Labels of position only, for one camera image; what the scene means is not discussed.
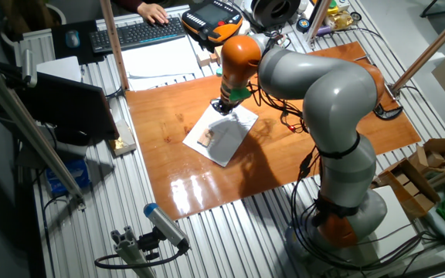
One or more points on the black flat monitor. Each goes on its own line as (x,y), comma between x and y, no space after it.
(72,108)

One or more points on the dark red sleeved forearm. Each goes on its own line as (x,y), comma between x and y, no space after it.
(128,4)

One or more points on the small box with gold foil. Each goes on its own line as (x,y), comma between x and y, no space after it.
(124,141)

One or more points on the silver depth camera blue end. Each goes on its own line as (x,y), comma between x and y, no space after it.
(164,224)

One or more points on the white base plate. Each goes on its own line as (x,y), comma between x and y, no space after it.
(398,216)

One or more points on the glossy brown wooden board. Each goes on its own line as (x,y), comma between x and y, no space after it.
(191,185)

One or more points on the black chair base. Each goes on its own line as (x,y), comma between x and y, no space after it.
(427,9)

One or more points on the black orange teach pendant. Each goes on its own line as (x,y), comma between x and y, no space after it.
(211,17)

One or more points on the grey computer mouse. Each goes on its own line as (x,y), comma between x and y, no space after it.
(72,38)

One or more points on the white flat box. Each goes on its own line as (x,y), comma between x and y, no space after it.
(58,68)

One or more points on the black filament spool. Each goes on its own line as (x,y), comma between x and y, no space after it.
(274,11)

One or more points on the blue tissue pack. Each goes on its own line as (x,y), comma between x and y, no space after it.
(68,177)

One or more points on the white rounded object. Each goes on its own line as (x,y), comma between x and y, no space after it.
(245,27)

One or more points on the wooden frame pole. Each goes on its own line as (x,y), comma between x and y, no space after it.
(113,42)
(431,48)

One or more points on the black computer keyboard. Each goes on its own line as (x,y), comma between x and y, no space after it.
(137,34)

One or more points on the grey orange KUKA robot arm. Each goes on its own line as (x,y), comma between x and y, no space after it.
(330,108)

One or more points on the open cardboard box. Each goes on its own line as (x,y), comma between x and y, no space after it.
(419,181)

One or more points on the gold foil bag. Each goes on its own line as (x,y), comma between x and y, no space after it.
(340,20)

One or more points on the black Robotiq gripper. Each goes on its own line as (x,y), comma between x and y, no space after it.
(228,103)

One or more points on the black C-clamp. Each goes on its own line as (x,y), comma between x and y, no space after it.
(388,112)

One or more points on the small wooden cube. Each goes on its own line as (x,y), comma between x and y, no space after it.
(214,58)

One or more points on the small tan wooden piece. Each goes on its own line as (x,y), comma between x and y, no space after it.
(206,137)

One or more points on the white rolled tube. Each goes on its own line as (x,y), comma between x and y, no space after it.
(442,228)

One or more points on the stack of white printed sheets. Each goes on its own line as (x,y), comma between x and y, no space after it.
(160,62)

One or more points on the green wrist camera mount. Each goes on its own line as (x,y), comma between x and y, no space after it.
(240,93)

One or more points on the diagonal aluminium frame strut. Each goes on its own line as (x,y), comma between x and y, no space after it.
(29,131)

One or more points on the aluminium profile post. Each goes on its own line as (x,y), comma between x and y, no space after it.
(318,19)

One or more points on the medium wooden cube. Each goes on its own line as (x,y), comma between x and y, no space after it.
(203,58)

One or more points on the aluminium profile camera stand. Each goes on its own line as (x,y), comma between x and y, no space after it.
(130,251)

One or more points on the person's bare hand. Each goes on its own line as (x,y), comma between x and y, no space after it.
(153,12)

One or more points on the black mouse pad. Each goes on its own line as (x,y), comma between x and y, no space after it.
(62,52)

